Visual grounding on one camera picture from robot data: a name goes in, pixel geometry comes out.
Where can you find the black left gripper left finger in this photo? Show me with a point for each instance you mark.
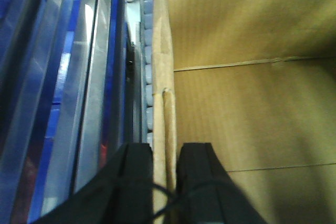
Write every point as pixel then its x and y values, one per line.
pixel 121 192

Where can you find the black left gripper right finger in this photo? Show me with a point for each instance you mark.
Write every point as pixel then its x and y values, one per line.
pixel 208 193

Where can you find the brown cardboard carton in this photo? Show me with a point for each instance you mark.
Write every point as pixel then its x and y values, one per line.
pixel 256 79

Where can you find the grey roller track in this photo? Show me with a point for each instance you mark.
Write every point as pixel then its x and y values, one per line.
pixel 146 49

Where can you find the blue bin lower right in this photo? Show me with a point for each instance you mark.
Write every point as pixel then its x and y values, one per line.
pixel 33 99

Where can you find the stainless steel shelf rail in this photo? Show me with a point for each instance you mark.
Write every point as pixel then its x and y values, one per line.
pixel 75 154

